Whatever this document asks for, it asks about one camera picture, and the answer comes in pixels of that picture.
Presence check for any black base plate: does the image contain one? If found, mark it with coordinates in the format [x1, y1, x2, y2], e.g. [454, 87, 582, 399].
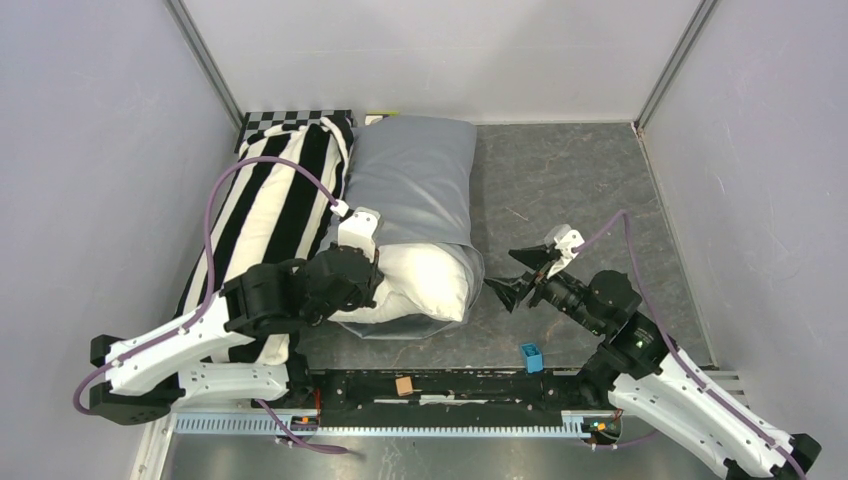
[268, 369, 612, 428]

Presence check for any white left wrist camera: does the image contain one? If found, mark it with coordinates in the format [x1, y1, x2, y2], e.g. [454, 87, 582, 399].
[330, 200, 381, 263]

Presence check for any left aluminium corner post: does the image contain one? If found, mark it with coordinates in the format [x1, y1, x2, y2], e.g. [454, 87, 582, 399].
[164, 0, 243, 129]

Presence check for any checkerboard calibration board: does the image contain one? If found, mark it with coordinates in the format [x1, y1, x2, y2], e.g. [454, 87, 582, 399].
[234, 109, 357, 153]

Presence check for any grey pillowcase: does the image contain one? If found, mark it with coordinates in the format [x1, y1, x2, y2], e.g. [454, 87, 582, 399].
[335, 115, 484, 340]

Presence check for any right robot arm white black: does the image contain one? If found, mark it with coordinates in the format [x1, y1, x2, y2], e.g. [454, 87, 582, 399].
[484, 245, 822, 479]

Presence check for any aluminium corner post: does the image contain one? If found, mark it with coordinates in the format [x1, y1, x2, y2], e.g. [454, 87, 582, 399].
[633, 0, 720, 137]
[164, 0, 243, 129]

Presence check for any orange small cube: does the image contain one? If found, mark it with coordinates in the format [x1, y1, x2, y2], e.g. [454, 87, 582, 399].
[395, 376, 414, 397]

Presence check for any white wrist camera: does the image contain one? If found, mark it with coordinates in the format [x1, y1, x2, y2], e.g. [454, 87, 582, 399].
[544, 224, 585, 278]
[330, 200, 381, 263]

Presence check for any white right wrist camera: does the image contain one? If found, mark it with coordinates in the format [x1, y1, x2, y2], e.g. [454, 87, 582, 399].
[544, 224, 585, 278]

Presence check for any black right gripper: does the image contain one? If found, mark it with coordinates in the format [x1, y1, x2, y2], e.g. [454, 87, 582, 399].
[481, 243, 604, 334]

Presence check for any right aluminium corner post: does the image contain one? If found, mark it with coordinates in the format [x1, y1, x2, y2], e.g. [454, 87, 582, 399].
[633, 0, 720, 137]

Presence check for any black white striped pillow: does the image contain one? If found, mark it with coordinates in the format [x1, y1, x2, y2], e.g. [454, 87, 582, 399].
[173, 113, 356, 367]

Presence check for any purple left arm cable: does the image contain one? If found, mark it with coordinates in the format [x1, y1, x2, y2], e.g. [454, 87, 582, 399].
[71, 156, 349, 458]

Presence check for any blue small box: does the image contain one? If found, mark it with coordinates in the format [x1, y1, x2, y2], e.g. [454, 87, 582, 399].
[520, 343, 544, 374]

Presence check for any white toothed rail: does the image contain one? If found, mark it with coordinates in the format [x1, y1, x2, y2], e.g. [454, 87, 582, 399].
[173, 410, 598, 439]

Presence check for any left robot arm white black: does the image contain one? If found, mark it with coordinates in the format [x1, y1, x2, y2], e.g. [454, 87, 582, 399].
[84, 246, 383, 426]

